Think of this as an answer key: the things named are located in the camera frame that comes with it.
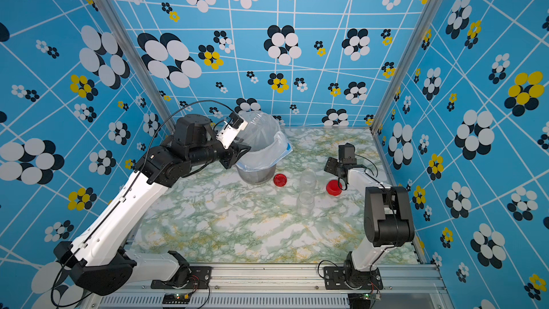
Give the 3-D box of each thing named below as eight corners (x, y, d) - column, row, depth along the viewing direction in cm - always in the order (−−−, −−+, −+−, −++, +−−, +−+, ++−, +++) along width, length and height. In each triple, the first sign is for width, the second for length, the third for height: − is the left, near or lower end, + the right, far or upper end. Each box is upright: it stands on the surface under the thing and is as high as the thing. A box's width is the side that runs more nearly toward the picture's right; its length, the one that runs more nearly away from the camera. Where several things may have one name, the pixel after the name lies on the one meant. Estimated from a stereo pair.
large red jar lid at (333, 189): (327, 196, 96) (328, 193, 93) (325, 183, 100) (326, 179, 97) (341, 196, 96) (343, 193, 93) (339, 183, 100) (340, 179, 97)
